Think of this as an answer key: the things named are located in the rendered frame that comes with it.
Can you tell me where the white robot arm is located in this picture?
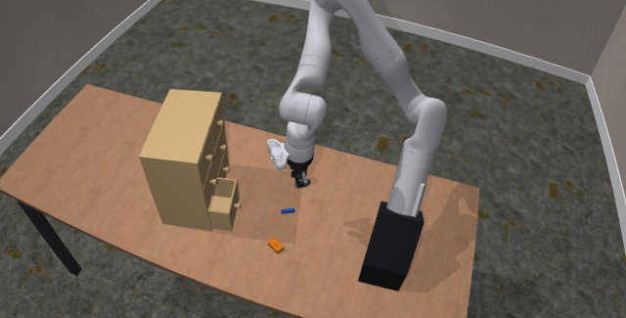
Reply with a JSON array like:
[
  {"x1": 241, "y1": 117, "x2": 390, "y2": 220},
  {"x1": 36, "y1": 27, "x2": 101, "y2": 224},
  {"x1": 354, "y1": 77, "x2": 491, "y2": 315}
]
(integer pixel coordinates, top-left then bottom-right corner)
[{"x1": 267, "y1": 0, "x2": 447, "y2": 217}]

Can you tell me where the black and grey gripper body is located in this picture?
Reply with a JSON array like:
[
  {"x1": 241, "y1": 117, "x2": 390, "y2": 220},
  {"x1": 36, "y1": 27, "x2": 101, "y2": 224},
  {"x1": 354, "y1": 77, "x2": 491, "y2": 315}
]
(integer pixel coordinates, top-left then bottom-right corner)
[{"x1": 287, "y1": 157, "x2": 313, "y2": 176}]

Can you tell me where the tan wooden chest of drawers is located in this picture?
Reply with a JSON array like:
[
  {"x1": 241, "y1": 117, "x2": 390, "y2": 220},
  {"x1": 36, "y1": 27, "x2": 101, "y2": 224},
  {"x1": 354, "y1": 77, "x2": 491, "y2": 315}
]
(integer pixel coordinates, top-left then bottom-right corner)
[{"x1": 139, "y1": 89, "x2": 222, "y2": 231}]

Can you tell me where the orange nine-volt battery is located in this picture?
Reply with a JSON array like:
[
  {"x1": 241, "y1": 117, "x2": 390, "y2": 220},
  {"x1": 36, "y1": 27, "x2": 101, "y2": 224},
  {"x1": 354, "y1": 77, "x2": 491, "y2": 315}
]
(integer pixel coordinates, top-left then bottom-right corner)
[{"x1": 268, "y1": 238, "x2": 284, "y2": 253}]

